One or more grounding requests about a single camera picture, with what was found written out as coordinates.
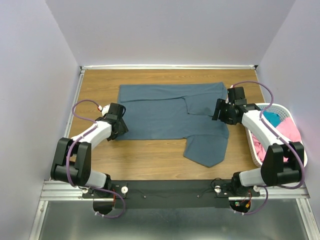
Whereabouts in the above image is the grey-blue t-shirt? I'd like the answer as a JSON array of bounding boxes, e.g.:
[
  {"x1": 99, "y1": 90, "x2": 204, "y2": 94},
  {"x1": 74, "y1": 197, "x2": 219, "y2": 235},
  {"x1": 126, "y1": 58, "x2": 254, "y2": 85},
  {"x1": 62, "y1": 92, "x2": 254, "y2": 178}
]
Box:
[{"x1": 117, "y1": 82, "x2": 229, "y2": 167}]

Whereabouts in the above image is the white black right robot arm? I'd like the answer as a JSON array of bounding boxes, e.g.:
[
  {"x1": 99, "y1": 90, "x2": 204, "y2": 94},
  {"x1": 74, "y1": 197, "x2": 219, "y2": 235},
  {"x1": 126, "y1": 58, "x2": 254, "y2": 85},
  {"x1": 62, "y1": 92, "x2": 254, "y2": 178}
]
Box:
[{"x1": 212, "y1": 98, "x2": 305, "y2": 196}]

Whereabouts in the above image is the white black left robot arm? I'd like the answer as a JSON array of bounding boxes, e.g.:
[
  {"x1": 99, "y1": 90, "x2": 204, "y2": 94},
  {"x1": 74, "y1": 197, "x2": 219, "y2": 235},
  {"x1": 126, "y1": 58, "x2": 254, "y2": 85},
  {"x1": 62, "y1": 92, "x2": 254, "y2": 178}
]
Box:
[{"x1": 50, "y1": 102, "x2": 129, "y2": 198}]

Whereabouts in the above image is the teal t-shirt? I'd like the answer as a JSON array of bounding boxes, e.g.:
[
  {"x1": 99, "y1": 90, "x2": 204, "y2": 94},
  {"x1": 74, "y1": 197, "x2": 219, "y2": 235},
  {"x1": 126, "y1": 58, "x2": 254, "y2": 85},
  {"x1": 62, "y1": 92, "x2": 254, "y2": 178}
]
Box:
[{"x1": 263, "y1": 111, "x2": 282, "y2": 128}]

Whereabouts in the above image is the white plastic laundry basket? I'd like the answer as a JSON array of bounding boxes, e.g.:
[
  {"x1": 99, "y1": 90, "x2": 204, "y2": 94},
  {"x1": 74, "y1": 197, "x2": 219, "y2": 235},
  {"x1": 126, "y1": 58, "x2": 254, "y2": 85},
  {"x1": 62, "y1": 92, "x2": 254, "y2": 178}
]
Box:
[{"x1": 242, "y1": 103, "x2": 296, "y2": 168}]

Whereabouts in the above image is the pink t-shirt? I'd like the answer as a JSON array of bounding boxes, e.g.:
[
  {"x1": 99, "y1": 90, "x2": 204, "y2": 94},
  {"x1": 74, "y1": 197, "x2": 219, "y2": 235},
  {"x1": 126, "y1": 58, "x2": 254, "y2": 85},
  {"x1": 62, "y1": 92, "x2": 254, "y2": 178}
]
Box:
[{"x1": 251, "y1": 117, "x2": 302, "y2": 167}]

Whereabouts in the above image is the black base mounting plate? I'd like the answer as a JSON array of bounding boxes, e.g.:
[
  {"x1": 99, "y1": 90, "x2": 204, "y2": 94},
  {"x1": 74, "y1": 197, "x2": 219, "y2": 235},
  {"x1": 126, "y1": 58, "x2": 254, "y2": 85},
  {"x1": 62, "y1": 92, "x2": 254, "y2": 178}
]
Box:
[{"x1": 82, "y1": 178, "x2": 260, "y2": 216}]

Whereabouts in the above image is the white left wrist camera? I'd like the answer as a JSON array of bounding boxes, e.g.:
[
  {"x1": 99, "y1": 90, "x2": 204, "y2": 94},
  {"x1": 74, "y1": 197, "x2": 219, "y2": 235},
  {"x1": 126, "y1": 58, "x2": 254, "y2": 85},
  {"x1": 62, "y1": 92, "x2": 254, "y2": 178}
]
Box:
[{"x1": 97, "y1": 104, "x2": 110, "y2": 116}]

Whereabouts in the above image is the aluminium front rail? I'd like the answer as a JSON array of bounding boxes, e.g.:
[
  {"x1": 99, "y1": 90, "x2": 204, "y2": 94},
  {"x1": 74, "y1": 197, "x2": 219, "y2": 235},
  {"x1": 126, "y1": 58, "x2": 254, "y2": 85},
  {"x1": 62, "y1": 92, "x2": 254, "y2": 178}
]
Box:
[{"x1": 40, "y1": 180, "x2": 310, "y2": 201}]

